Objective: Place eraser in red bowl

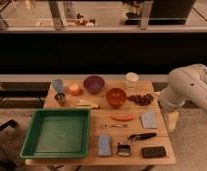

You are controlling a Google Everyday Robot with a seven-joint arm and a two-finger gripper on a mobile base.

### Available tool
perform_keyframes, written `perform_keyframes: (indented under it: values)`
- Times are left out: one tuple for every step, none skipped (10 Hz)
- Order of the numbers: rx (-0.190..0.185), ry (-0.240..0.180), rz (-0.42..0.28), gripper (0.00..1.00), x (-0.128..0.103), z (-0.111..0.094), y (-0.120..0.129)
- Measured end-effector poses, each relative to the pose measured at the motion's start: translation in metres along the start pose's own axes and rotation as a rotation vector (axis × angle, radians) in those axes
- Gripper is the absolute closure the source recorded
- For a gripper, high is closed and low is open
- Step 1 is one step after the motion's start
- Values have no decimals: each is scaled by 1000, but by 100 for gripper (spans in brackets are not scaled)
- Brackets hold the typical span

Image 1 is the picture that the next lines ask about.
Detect black eraser block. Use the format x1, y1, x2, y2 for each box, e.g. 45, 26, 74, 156
141, 146, 166, 158

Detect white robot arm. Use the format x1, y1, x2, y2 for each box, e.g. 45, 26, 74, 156
158, 64, 207, 132

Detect red bowl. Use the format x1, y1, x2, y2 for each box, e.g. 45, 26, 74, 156
106, 88, 127, 108

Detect purple bowl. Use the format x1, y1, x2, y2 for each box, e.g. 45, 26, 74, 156
83, 75, 105, 94

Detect grey-blue cloth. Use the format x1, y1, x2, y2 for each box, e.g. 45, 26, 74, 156
140, 111, 157, 129

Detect bunch of dark grapes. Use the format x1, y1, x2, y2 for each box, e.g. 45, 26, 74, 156
127, 94, 154, 106

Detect wooden table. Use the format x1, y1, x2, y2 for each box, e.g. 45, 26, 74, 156
25, 80, 176, 166

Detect orange carrot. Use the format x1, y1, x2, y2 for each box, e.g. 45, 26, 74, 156
110, 116, 134, 121

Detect white cup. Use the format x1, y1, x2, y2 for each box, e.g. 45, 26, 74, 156
125, 72, 139, 88

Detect metal fork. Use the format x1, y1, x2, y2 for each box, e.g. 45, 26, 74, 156
101, 124, 128, 128

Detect blue sponge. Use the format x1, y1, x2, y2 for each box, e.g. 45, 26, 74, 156
98, 134, 112, 157

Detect apple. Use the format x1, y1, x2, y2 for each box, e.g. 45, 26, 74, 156
68, 84, 80, 96

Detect metal cup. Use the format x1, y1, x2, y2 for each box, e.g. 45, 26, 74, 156
54, 93, 66, 106

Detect green plastic tray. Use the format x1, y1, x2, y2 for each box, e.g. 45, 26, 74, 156
20, 109, 91, 159

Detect blue cup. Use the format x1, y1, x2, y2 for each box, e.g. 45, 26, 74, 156
52, 79, 64, 93

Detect black handled peeler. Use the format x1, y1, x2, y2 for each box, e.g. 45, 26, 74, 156
127, 133, 157, 142

